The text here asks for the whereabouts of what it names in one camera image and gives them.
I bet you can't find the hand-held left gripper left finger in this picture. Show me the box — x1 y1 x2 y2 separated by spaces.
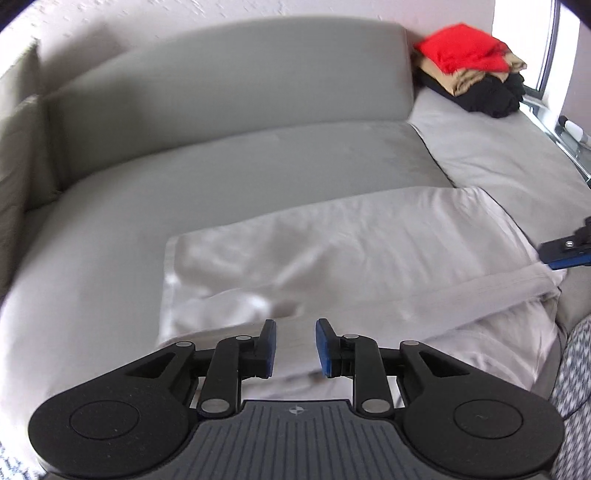
124 318 278 419

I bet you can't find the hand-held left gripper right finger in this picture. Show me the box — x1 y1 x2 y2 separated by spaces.
315 318 468 416

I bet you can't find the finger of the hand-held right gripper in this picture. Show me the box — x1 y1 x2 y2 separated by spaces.
538 220 591 271

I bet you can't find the red folded garment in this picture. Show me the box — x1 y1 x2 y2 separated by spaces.
413 23 509 77

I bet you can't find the light grey garment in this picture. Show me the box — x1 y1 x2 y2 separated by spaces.
154 185 570 402

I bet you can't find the black folded garment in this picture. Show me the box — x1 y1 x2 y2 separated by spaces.
419 69 527 119

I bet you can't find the grey sofa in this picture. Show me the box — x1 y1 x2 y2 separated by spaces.
0 21 591 444

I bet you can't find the patterned rug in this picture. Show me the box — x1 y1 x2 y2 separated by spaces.
0 316 591 480

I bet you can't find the glass table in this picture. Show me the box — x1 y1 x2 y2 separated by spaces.
522 99 591 186

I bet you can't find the tan folded garment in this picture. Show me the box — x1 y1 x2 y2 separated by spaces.
413 44 528 98

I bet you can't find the window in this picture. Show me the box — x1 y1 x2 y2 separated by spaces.
492 0 578 103

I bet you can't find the small white item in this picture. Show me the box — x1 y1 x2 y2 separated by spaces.
560 115 590 142

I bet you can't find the grey sofa cushion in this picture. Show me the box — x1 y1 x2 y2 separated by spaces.
0 95 62 296
0 39 42 121

